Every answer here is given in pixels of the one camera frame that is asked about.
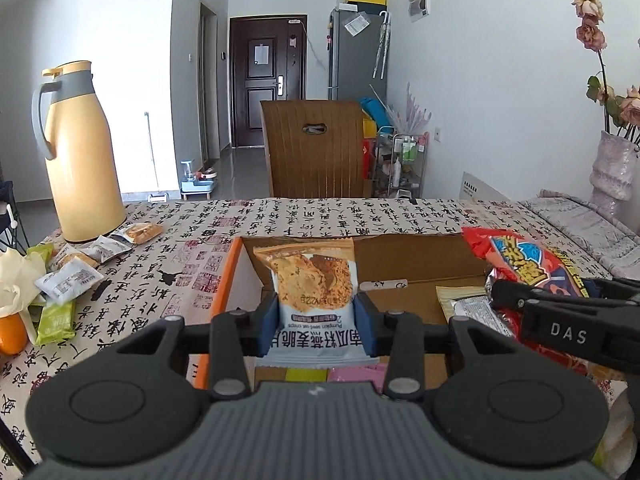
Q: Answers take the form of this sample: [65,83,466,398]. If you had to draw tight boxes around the red foil snack bag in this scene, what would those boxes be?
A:
[462,226,600,376]

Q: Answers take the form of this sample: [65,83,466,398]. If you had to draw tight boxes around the white pumpkin seed crisp packet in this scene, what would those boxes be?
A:
[254,238,378,370]

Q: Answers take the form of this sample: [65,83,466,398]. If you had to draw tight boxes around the pink snack packet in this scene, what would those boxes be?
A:
[328,363,387,393]

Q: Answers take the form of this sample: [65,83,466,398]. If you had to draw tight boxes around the beige packet inside box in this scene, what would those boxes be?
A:
[435,286,496,325]

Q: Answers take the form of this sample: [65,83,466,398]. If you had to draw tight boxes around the red orange cardboard box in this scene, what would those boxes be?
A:
[193,233,501,391]

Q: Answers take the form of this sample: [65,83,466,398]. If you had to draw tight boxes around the green packet inside box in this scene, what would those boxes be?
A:
[285,368,329,382]

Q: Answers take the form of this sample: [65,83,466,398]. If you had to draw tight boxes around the calligraphy print tablecloth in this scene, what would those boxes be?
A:
[0,196,640,480]

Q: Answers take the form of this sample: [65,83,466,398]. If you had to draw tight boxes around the orange cracker packet by thermos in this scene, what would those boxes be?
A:
[114,222,164,245]

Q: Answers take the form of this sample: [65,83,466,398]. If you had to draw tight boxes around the pink ribbed vase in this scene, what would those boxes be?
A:
[589,130,639,218]

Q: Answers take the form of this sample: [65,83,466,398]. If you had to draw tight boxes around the white sachet near thermos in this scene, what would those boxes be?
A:
[35,258,104,304]

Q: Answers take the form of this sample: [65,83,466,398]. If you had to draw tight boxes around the metal storage trolley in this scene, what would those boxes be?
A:
[372,127,430,203]

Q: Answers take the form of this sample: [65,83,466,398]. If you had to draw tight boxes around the green snack packet by oranges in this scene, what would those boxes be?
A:
[36,300,75,347]

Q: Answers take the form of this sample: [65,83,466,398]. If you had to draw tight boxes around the wooden chair back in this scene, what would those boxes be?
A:
[262,100,364,198]

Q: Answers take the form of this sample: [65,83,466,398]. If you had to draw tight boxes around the front orange mandarin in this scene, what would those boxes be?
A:
[0,313,28,356]

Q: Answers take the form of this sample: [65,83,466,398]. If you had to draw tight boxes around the cream fabric flower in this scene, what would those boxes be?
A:
[1,248,46,344]

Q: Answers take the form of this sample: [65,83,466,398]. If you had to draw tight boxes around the yellow thermos jug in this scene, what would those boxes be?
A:
[32,60,126,244]

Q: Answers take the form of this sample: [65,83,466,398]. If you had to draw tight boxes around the grey refrigerator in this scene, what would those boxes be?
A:
[328,9,387,101]

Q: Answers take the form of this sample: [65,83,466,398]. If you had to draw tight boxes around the dark brown entrance door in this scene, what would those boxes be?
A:
[229,15,307,148]

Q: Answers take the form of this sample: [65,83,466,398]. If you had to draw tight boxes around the dried pink flowers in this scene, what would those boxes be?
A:
[570,0,640,144]

